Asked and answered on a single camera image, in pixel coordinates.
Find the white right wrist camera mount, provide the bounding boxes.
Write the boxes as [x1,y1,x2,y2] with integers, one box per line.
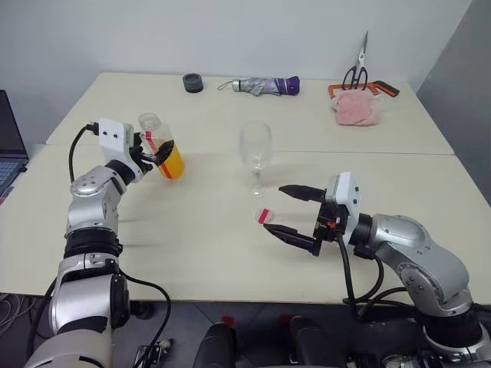
[325,171,362,246]

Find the orange juice plastic bottle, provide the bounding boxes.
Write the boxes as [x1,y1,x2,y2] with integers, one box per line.
[137,112,186,181]

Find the dark rounded shape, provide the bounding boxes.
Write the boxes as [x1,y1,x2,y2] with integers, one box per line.
[288,316,346,368]
[191,322,237,368]

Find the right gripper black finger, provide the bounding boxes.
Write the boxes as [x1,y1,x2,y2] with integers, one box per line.
[278,184,328,203]
[262,223,321,257]

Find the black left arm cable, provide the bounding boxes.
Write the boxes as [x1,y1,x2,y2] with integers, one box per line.
[68,121,173,368]

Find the folded silver purple umbrella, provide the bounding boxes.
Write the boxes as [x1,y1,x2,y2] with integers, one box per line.
[216,75,301,97]

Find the black handled scissors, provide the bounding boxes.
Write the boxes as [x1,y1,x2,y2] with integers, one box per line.
[342,30,370,91]

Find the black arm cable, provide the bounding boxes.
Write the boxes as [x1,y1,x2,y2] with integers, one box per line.
[336,233,417,321]
[68,121,173,368]

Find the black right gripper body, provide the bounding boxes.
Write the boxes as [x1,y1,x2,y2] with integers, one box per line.
[311,199,348,257]

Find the white bottle cap red tape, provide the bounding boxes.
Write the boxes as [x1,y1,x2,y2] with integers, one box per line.
[255,207,284,226]

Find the dark laptop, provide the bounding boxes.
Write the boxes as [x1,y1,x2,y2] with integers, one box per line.
[0,90,30,196]

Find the pink towel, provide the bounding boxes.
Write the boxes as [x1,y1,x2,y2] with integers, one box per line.
[331,90,384,127]

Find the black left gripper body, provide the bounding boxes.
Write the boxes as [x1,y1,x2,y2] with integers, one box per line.
[129,143,159,174]

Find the orange black frame tool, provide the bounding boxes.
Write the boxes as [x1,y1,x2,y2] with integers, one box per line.
[328,79,400,100]

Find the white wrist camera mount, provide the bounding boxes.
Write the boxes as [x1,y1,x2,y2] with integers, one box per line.
[98,117,143,180]
[325,171,362,246]

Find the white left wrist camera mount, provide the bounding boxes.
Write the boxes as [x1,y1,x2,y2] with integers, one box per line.
[98,117,143,180]

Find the clear wine glass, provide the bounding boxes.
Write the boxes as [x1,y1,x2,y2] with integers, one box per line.
[239,121,273,198]

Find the white floor cables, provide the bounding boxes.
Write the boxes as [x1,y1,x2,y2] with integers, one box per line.
[0,293,34,338]

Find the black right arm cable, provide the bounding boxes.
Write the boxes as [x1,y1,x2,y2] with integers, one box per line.
[336,233,417,321]

